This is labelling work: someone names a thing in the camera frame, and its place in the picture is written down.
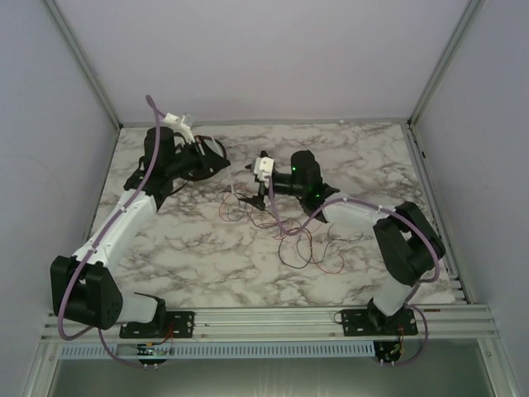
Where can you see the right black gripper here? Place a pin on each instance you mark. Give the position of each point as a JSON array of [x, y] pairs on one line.
[[258, 200]]

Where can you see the marble pattern table mat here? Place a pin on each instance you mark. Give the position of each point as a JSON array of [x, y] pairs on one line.
[[205, 249]]

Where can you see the right aluminium corner post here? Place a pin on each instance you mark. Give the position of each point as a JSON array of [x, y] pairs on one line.
[[448, 54]]

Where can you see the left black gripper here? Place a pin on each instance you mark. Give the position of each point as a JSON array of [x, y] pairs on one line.
[[209, 161]]

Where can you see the slotted grey cable duct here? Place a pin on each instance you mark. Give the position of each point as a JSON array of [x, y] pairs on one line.
[[218, 350]]

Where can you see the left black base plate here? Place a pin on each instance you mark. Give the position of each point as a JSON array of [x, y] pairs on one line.
[[175, 324]]

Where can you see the left aluminium corner post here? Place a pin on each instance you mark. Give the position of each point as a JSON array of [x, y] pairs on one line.
[[83, 61]]

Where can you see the round brown-rimmed dish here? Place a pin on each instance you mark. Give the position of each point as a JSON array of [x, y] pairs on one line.
[[202, 175]]

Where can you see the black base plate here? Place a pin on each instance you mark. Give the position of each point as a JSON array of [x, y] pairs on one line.
[[175, 324], [365, 322]]

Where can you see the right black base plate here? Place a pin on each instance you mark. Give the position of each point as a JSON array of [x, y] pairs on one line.
[[365, 322]]

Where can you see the aluminium corner post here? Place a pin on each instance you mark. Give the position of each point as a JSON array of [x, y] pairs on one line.
[[448, 54], [83, 61]]

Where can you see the aluminium front rail frame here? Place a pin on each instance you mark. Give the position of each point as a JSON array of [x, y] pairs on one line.
[[446, 321]]

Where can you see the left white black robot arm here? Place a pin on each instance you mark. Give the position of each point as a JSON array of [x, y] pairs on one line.
[[82, 285]]

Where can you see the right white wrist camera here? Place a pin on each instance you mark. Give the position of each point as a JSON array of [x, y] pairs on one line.
[[263, 168]]

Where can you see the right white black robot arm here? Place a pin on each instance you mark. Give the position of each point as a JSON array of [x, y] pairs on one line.
[[410, 248]]

